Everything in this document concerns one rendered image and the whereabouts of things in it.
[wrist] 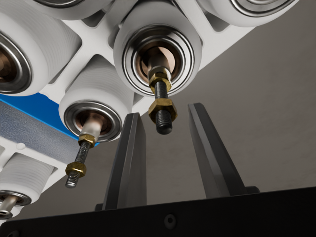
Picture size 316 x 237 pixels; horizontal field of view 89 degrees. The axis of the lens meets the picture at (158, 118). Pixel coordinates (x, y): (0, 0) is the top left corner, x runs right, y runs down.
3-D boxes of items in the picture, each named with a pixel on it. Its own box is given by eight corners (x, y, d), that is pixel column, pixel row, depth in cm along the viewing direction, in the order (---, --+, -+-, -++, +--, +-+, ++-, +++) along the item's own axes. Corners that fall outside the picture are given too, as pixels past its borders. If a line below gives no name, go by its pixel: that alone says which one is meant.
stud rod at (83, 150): (92, 126, 20) (70, 183, 15) (97, 130, 21) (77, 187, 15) (85, 128, 21) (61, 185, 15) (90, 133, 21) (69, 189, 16)
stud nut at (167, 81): (158, 67, 13) (158, 72, 13) (174, 78, 14) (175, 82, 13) (146, 85, 14) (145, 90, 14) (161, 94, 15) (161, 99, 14)
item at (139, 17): (182, 45, 33) (205, 92, 20) (137, 56, 34) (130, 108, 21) (175, -13, 27) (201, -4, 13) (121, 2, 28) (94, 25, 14)
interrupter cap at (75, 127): (100, 89, 19) (99, 92, 18) (132, 130, 24) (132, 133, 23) (51, 111, 21) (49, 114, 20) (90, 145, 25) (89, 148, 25)
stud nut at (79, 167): (79, 159, 16) (76, 167, 15) (90, 168, 17) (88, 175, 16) (64, 164, 17) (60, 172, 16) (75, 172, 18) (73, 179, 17)
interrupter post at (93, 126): (96, 112, 21) (89, 130, 19) (107, 123, 23) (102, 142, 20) (82, 118, 22) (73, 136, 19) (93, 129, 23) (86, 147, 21)
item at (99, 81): (122, 35, 31) (101, 79, 18) (144, 76, 37) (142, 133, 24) (82, 56, 34) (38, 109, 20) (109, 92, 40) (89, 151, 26)
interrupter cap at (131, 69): (195, 86, 19) (197, 89, 19) (135, 98, 20) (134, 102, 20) (190, 12, 14) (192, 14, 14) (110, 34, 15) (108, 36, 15)
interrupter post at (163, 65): (170, 71, 18) (174, 86, 15) (150, 75, 18) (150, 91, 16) (167, 49, 16) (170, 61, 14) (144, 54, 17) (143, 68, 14)
